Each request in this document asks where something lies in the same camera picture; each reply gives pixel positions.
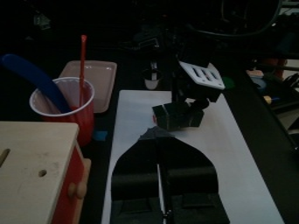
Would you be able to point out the small blue block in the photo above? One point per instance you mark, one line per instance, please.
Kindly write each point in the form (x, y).
(100, 136)

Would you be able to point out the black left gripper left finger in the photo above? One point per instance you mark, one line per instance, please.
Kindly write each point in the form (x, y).
(134, 175)

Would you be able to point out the red plastic cup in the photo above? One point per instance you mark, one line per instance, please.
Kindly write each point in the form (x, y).
(83, 122)

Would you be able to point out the thin red stick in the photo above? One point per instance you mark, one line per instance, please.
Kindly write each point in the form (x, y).
(82, 67)

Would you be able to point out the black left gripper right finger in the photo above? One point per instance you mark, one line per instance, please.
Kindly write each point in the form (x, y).
(191, 175)

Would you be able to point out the white slotted spatula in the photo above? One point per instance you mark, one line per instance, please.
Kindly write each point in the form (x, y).
(202, 75)

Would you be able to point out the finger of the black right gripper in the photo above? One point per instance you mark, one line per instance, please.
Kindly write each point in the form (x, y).
(199, 105)

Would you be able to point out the white cutting board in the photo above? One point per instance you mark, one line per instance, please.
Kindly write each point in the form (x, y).
(234, 163)

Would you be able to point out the wooden box with red side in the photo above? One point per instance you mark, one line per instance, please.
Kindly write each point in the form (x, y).
(27, 163)

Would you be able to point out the green toy vegetable piece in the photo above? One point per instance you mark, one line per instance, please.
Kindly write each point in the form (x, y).
(229, 83)

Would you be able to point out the pink rectangular plate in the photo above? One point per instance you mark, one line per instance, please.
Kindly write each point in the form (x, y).
(102, 84)

